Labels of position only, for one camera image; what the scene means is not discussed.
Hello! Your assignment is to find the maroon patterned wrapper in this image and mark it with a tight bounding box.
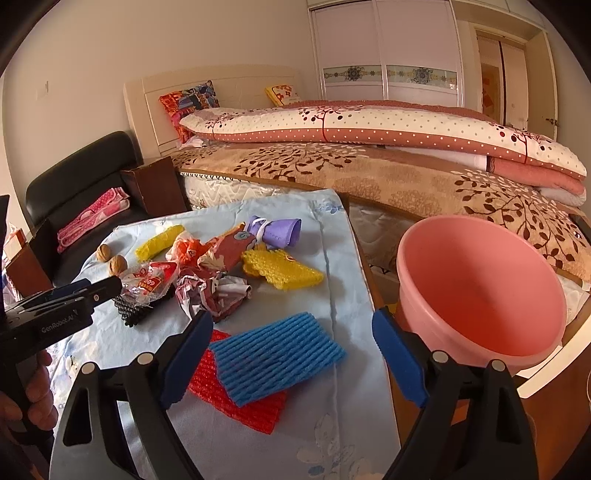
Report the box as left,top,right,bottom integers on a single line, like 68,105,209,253
198,222,259,278

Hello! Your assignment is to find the brown wooden nightstand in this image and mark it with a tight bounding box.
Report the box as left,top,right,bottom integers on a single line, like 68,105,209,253
121,156,189,215

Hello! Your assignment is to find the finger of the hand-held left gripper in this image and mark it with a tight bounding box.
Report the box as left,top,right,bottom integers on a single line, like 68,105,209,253
9,276,124,319
18,278,105,305

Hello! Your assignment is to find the red foam net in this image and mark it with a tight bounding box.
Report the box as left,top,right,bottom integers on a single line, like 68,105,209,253
187,330,288,435

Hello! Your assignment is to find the black foam net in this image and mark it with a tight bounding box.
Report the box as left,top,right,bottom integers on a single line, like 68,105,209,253
112,286,176,328

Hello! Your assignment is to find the person's left hand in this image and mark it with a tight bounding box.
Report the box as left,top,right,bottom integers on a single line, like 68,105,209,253
25,351,62,432

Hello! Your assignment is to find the pink plastic basin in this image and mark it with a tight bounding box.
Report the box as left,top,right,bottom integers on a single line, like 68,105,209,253
396,216,568,370

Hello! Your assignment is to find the purple cloth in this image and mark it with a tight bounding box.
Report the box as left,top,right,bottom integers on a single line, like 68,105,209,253
243,215,302,254

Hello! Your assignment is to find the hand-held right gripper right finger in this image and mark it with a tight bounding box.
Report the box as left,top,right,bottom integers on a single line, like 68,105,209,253
372,308,541,480

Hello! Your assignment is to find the folded pink blanket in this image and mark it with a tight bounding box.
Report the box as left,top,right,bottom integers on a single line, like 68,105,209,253
485,154,587,197

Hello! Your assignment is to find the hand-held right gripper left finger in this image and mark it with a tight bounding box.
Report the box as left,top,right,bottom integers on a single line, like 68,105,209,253
48,310,214,480

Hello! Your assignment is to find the bed with cream headboard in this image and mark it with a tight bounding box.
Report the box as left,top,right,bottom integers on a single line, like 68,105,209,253
122,65,591,398

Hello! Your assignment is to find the light blue floral tablecloth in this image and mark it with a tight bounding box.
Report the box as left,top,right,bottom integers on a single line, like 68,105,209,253
48,188,402,480

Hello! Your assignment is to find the yellow flower-print pillow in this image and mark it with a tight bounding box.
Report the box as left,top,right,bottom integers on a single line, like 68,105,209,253
264,84,303,107

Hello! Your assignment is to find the white sliding-door wardrobe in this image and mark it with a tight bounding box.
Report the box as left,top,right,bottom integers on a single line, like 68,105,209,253
307,0,465,108

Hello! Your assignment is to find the yellow foam net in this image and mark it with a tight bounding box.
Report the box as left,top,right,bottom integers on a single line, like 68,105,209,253
135,224,185,263
241,244,325,291

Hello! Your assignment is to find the blue foam net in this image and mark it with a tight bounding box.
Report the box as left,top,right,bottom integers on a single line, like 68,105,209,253
209,312,347,408

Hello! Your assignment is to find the colourful printed pillow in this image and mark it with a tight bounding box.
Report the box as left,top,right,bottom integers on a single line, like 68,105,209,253
159,80,221,144

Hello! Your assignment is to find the cream room door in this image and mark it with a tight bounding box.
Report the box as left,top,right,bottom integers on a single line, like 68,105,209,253
524,30,560,141

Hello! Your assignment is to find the black leather chair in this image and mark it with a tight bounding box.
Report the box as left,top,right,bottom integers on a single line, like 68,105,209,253
25,130,148,282

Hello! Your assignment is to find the folded dotted quilt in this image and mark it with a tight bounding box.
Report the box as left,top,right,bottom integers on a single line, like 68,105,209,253
179,100,588,206

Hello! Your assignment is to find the pink folded cloth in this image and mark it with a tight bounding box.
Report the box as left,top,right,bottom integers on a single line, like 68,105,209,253
56,187,131,254

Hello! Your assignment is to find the red and white plastic wrapper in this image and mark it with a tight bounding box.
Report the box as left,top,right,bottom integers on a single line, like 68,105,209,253
119,261,180,308

